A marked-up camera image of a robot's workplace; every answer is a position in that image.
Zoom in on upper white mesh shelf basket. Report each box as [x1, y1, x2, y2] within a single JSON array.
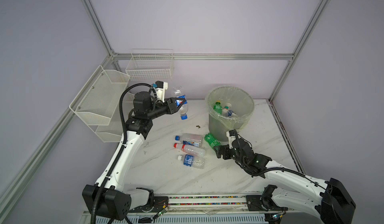
[[69, 66, 130, 126]]

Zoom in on grey mesh waste bin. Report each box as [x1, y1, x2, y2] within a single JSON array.
[[205, 86, 256, 143]]

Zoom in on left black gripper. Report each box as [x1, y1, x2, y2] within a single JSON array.
[[147, 98, 185, 121]]

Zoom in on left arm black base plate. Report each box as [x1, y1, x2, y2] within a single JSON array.
[[129, 196, 169, 214]]

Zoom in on translucent green bin liner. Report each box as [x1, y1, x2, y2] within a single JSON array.
[[205, 86, 256, 133]]

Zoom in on clear bottle blue cap sideways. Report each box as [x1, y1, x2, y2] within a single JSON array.
[[175, 133, 203, 148]]

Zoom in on white wire wall basket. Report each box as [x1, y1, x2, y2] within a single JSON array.
[[126, 49, 175, 81]]

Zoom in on clear bottle red white label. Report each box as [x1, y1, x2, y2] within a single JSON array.
[[174, 143, 206, 157]]

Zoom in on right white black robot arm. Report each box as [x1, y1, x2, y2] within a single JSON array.
[[214, 145, 356, 224]]

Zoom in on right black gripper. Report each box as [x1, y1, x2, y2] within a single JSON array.
[[210, 142, 247, 167]]

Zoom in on aluminium front rail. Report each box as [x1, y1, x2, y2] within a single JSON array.
[[78, 192, 339, 224]]

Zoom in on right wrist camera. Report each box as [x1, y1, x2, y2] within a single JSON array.
[[226, 129, 240, 149]]

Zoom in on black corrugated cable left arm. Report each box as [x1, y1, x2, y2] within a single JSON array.
[[89, 83, 157, 224]]

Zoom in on clear bottle green red cap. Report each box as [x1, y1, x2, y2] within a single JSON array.
[[222, 103, 232, 116]]

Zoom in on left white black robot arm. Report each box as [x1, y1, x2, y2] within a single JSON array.
[[82, 91, 187, 224]]

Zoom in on white mesh shelf basket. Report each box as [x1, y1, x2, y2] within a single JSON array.
[[95, 93, 134, 143], [69, 66, 130, 126]]

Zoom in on lower white mesh shelf basket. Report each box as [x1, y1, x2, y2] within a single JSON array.
[[95, 93, 134, 143]]

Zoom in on clear bottle blue label angled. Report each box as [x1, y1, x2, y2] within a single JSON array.
[[177, 154, 205, 169]]

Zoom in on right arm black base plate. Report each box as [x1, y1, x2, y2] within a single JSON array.
[[246, 195, 288, 212]]

